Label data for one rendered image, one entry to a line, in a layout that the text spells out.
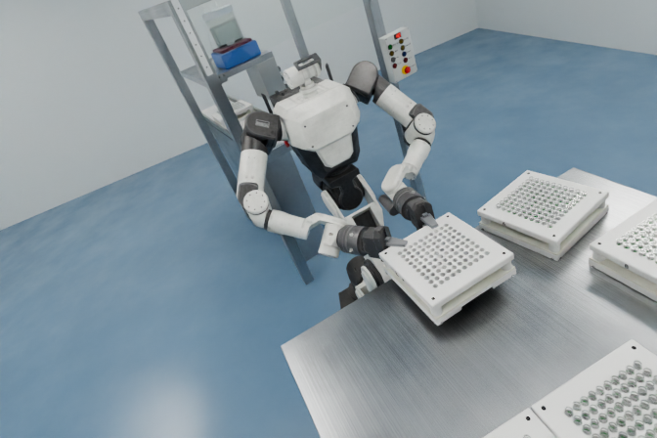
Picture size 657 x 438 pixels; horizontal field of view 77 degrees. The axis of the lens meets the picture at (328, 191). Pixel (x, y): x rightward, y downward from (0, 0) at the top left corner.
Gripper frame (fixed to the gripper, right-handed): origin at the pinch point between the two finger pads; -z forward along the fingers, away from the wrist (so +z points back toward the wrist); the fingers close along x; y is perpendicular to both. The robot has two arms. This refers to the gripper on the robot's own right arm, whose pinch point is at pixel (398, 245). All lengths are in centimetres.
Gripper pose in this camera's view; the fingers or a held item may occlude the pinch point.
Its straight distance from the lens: 118.5
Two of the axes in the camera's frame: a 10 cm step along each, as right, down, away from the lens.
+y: -5.2, 5.8, -6.2
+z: -7.9, -0.5, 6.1
